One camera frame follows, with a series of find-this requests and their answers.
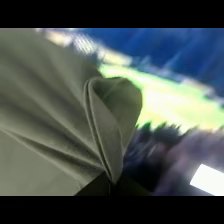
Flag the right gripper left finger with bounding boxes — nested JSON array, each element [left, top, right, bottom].
[[75, 171, 112, 197]]

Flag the grey-green shirt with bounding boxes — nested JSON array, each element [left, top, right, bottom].
[[0, 28, 144, 197]]

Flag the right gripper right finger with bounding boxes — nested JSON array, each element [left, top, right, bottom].
[[111, 174, 152, 197]]

